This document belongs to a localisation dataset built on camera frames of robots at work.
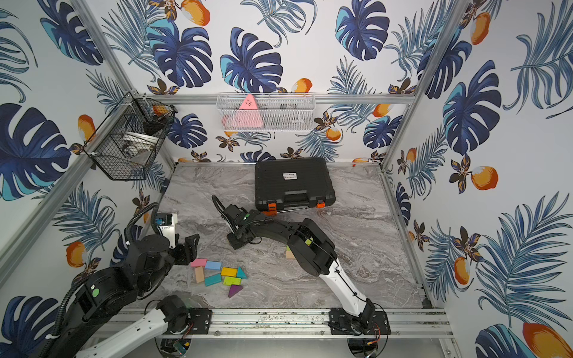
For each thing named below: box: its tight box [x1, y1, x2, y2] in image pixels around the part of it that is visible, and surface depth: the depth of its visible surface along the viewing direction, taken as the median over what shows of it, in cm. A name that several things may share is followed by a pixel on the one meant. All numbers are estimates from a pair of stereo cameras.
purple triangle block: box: [227, 284, 244, 299], surface depth 82 cm
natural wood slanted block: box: [194, 266, 206, 285], surface depth 86 cm
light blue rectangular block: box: [205, 261, 223, 270], surface depth 87 cm
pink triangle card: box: [234, 93, 264, 128], surface depth 92 cm
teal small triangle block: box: [236, 265, 249, 280], surface depth 85 cm
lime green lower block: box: [223, 275, 242, 286], surface depth 85 cm
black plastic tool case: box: [254, 157, 337, 212], surface depth 105 cm
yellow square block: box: [220, 267, 239, 277], surface depth 86 cm
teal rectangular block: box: [204, 273, 222, 287], surface depth 85 cm
